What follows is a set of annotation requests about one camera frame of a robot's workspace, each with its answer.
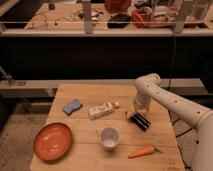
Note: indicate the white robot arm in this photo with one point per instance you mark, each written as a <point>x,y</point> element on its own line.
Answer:
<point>195,115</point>

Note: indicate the white glue bottle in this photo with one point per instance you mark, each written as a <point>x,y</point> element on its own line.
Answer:
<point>102,110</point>

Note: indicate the blue sponge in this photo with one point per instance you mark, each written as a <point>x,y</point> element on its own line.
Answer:
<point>72,107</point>

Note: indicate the black bowl on bench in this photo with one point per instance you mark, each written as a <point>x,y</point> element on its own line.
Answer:
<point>119,20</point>

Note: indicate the orange carrot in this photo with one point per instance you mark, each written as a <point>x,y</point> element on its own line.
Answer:
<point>142,151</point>

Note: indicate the orange bin on bench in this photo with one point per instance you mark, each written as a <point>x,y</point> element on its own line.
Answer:
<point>141,20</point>

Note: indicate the orange plate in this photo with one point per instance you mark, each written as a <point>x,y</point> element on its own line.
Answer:
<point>53,141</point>

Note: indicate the metal frame post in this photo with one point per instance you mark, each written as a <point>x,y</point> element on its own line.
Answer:
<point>86,6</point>

